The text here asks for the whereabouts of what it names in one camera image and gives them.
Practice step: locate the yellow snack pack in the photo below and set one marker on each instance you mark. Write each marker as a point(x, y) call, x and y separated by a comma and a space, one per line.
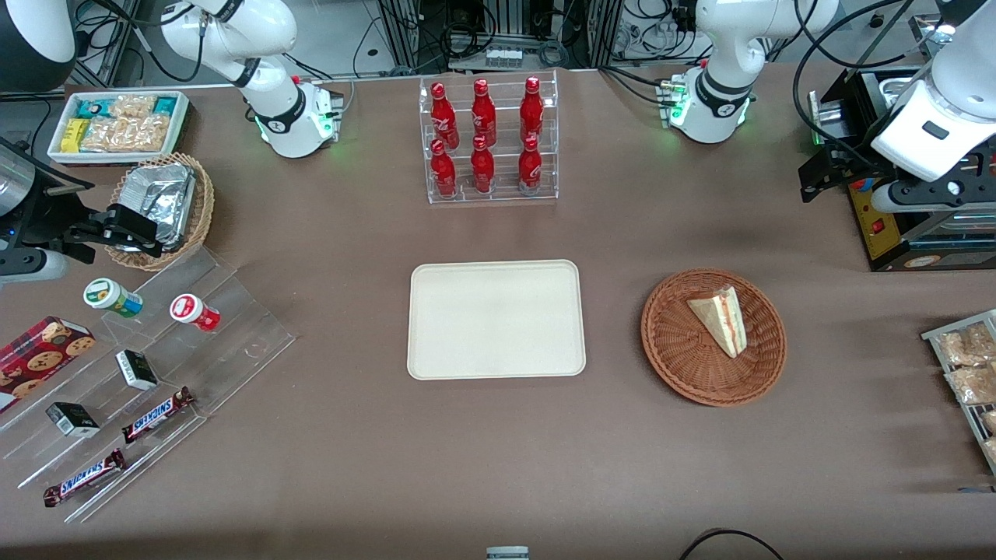
point(74, 134)

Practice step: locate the steel warmer pan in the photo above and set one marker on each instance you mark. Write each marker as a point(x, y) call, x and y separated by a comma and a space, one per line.
point(891, 85)

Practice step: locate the red lid cup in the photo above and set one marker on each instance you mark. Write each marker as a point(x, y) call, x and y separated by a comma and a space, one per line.
point(192, 311)

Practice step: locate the triangular sandwich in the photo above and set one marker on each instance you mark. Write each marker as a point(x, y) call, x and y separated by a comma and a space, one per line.
point(724, 323)

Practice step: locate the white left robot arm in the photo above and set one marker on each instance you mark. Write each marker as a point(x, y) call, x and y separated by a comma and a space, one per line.
point(720, 47)

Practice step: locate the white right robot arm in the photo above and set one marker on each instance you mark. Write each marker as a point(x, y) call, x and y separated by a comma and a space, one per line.
point(272, 85)

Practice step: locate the clear acrylic stepped display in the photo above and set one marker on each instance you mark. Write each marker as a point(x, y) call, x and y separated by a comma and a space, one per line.
point(233, 342)

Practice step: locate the small black box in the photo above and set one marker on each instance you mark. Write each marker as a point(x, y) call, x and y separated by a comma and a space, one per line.
point(137, 369)
point(74, 420)

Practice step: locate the black food warmer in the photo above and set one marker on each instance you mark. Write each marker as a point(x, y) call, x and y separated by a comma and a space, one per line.
point(879, 233)

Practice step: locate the small grey object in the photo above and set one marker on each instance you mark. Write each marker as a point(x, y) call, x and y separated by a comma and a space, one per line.
point(507, 553)

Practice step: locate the red soda bottle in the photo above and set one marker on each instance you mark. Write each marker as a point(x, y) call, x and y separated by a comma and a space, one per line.
point(530, 168)
point(531, 113)
point(443, 117)
point(483, 115)
point(482, 169)
point(443, 173)

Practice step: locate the clear acrylic bottle rack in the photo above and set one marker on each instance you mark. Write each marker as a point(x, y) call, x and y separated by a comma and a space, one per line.
point(506, 194)

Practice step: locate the white snack bin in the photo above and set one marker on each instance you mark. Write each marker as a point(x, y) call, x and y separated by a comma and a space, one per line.
point(58, 152)

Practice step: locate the red cookie box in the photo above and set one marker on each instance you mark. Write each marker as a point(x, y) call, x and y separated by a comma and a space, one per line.
point(39, 358)

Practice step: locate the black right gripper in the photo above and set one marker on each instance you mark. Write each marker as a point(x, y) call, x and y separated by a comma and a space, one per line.
point(48, 215)

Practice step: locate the silver foil pack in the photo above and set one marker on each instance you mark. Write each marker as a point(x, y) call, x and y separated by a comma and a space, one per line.
point(159, 177)
point(171, 218)

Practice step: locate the Snickers bar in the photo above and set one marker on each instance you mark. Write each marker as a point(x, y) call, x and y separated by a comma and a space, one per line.
point(85, 477)
point(156, 416)

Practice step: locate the teal snack pack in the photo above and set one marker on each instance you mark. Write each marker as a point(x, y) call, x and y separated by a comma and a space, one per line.
point(93, 107)
point(165, 104)

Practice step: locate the white power strip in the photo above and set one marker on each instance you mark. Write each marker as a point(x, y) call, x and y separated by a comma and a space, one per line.
point(504, 57)

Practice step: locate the beige rectangular tray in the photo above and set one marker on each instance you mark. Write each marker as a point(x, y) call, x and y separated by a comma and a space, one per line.
point(494, 319)

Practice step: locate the green lid cup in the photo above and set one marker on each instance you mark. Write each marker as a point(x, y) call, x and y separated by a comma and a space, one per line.
point(109, 296)

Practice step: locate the clear snack bag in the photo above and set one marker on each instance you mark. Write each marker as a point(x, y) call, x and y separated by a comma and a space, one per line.
point(963, 348)
point(990, 421)
point(974, 383)

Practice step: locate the brown wicker basket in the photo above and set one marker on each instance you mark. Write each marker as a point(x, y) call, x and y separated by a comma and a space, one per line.
point(685, 358)

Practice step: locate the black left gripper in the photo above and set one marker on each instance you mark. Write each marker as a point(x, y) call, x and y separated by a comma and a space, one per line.
point(853, 162)

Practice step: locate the clear rice cracker bag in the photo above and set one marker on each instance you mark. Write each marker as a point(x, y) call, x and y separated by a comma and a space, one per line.
point(128, 136)
point(134, 105)

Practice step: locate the light wicker basket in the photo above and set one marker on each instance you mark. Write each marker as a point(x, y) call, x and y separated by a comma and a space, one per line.
point(204, 206)

